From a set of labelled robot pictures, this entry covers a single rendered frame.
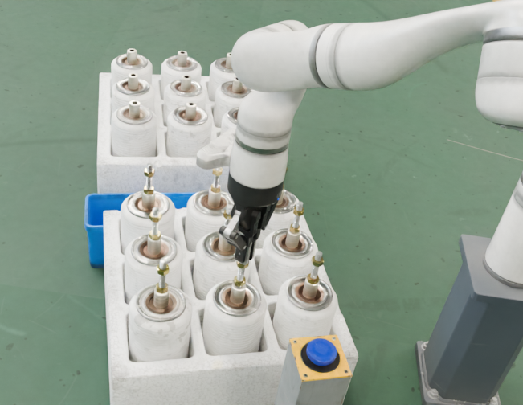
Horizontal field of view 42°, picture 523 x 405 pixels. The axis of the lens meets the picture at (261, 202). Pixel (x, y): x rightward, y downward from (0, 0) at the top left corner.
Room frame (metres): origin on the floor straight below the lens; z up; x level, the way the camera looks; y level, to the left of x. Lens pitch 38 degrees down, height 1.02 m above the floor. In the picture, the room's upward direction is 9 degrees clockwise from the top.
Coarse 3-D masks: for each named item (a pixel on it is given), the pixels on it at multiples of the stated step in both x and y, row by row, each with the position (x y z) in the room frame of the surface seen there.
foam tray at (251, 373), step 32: (192, 256) 0.89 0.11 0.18; (256, 256) 0.92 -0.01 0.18; (192, 288) 0.81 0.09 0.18; (128, 320) 0.73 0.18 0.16; (192, 320) 0.74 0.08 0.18; (128, 352) 0.66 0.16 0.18; (192, 352) 0.69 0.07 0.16; (256, 352) 0.70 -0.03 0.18; (352, 352) 0.73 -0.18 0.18; (128, 384) 0.61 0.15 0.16; (160, 384) 0.63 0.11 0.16; (192, 384) 0.64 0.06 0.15; (224, 384) 0.66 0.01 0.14; (256, 384) 0.67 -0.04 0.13
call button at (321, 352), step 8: (312, 344) 0.60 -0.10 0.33; (320, 344) 0.61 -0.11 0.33; (328, 344) 0.61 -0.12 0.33; (312, 352) 0.59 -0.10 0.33; (320, 352) 0.59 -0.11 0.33; (328, 352) 0.59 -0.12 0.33; (336, 352) 0.60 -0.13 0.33; (312, 360) 0.58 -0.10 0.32; (320, 360) 0.58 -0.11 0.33; (328, 360) 0.58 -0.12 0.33
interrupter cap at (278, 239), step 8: (280, 232) 0.91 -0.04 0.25; (272, 240) 0.88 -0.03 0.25; (280, 240) 0.89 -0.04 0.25; (304, 240) 0.90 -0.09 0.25; (312, 240) 0.90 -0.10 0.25; (272, 248) 0.87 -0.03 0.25; (280, 248) 0.87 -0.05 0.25; (288, 248) 0.87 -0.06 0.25; (296, 248) 0.88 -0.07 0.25; (304, 248) 0.88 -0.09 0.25; (312, 248) 0.88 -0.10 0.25; (288, 256) 0.85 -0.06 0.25; (296, 256) 0.85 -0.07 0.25; (304, 256) 0.86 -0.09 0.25
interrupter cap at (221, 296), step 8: (232, 280) 0.77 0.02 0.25; (216, 288) 0.75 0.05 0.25; (224, 288) 0.75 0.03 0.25; (248, 288) 0.76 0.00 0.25; (256, 288) 0.76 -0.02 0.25; (216, 296) 0.73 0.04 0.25; (224, 296) 0.74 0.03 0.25; (248, 296) 0.75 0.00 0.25; (256, 296) 0.75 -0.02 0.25; (216, 304) 0.72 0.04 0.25; (224, 304) 0.72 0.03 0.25; (232, 304) 0.73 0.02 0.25; (240, 304) 0.73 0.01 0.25; (248, 304) 0.73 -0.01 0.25; (256, 304) 0.73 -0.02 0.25; (224, 312) 0.70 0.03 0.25; (232, 312) 0.71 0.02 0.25; (240, 312) 0.71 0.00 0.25; (248, 312) 0.71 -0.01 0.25
